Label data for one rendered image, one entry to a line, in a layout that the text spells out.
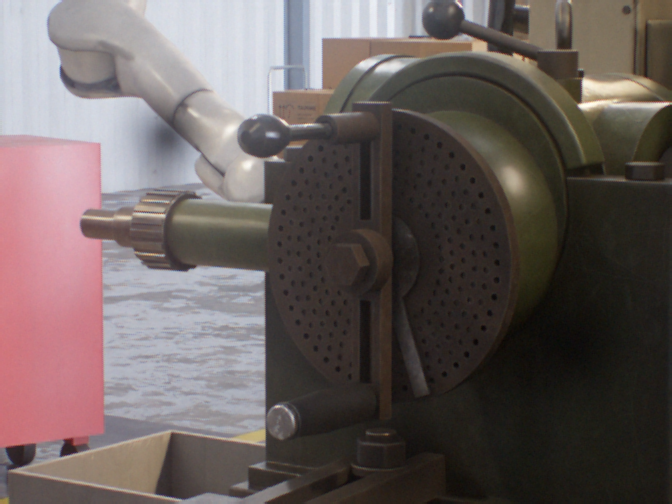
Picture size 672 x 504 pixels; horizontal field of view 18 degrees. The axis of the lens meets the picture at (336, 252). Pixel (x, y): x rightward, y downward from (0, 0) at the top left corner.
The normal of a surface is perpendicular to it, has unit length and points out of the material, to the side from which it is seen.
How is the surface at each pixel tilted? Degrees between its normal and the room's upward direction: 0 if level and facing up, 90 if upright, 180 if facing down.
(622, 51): 90
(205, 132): 65
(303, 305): 90
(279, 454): 90
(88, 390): 90
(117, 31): 50
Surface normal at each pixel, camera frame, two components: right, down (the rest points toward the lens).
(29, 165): 0.58, 0.10
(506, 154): 0.29, -0.62
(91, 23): -0.04, -0.59
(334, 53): -0.61, 0.09
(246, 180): -0.50, -0.27
